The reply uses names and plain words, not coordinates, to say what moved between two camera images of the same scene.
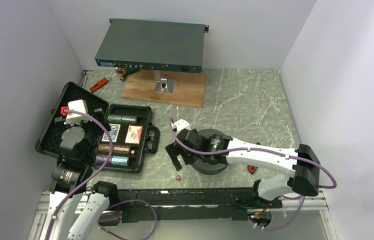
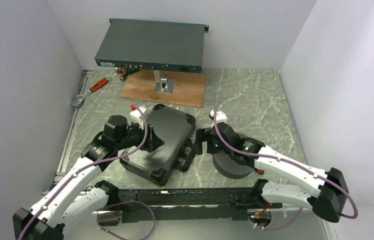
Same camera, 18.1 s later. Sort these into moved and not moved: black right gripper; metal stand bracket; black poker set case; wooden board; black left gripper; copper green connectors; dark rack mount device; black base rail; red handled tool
Moved: black left gripper; black right gripper; black poker set case
Not moved: wooden board; dark rack mount device; black base rail; copper green connectors; red handled tool; metal stand bracket
